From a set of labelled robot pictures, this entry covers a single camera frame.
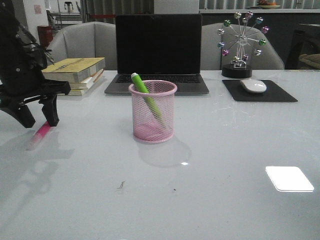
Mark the top yellow book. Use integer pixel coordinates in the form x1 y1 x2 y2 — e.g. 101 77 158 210
42 57 106 83

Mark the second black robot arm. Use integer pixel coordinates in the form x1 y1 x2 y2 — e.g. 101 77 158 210
0 0 71 128

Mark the pink highlighter pen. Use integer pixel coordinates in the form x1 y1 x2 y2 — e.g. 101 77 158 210
26 121 52 151

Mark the red bin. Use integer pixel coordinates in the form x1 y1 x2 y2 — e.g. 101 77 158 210
37 25 53 48

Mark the black mouse pad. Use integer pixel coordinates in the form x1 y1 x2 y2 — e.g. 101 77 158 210
222 79 298 103

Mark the ferris wheel desk ornament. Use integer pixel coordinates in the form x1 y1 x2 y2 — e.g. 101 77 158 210
216 10 269 79

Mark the green highlighter pen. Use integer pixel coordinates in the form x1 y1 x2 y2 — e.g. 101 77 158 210
130 72 166 128

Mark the middle cream book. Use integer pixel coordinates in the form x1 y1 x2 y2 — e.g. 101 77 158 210
70 69 104 90

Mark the grey armchair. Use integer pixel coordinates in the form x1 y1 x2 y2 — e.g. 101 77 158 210
47 21 117 70
200 23 284 70

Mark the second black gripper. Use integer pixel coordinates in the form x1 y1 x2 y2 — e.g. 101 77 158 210
0 59 71 128

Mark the fruit bowl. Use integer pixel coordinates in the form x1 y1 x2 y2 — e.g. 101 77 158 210
257 0 280 10

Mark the bottom yellow book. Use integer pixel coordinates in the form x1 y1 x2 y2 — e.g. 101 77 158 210
68 75 102 96

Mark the left grey armchair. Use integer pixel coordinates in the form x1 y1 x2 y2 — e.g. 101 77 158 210
47 21 117 70

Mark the pink mesh pen holder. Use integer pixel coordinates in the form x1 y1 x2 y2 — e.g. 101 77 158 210
128 80 177 144

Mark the yellow book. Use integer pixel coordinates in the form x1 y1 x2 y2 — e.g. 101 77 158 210
42 57 106 83
68 75 102 96

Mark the grey open laptop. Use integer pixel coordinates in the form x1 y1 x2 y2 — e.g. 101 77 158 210
104 13 209 96

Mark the white computer mouse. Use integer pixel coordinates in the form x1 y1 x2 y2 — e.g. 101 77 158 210
239 79 267 94

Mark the right grey armchair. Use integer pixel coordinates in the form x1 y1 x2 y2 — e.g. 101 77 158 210
200 23 284 70

